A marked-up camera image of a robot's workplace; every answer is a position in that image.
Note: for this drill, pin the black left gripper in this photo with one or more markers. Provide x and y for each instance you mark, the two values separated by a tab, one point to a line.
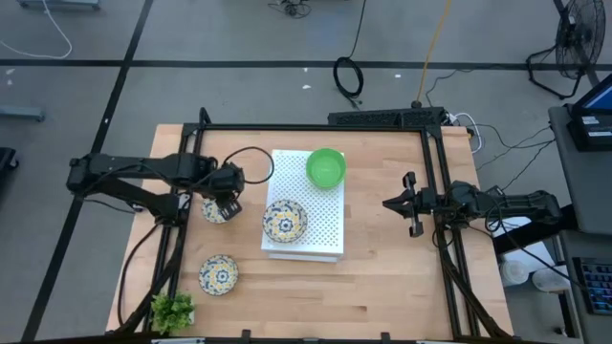
225	181

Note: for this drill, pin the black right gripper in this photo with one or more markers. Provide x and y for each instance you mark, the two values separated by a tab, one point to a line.
423	200

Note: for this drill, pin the blue yellow patterned mini bowl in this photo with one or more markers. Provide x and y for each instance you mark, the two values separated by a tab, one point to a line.
218	274
209	212
285	221

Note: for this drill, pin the green plastic mini bowl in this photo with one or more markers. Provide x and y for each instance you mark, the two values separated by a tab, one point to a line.
326	168

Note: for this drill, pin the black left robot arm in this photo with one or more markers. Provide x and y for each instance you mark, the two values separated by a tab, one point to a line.
143	167

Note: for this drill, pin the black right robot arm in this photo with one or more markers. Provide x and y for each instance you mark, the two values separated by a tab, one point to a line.
526	203

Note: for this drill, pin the white perforated board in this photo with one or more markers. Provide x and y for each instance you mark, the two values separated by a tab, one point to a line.
325	220

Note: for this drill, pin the black perforated electronics box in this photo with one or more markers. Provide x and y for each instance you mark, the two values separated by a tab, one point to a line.
382	117

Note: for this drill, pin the small green potted plant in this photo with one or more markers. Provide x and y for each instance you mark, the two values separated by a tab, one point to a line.
172	313

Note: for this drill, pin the white plastic cup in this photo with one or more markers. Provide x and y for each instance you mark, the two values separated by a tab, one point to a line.
550	279
514	272

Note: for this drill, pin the black desk leg bar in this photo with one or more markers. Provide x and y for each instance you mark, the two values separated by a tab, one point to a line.
531	229

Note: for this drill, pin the grey side desk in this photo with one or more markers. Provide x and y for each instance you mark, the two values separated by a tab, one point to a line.
588	191

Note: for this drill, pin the black laptop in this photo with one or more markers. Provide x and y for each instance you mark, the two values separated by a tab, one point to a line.
593	134

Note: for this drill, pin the black backlit keyboard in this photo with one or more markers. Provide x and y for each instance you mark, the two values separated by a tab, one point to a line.
597	286

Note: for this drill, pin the grey keyboard desk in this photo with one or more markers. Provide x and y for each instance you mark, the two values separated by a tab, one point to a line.
585	329

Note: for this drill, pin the grey floor bar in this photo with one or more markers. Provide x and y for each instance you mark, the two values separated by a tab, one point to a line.
21	113

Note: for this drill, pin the black floor fan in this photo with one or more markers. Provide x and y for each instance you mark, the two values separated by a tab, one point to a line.
581	38

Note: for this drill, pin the grey flat floor base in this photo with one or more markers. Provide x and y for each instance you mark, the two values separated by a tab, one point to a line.
57	4

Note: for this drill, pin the black aluminium table frame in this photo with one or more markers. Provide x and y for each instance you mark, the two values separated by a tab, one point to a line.
311	127

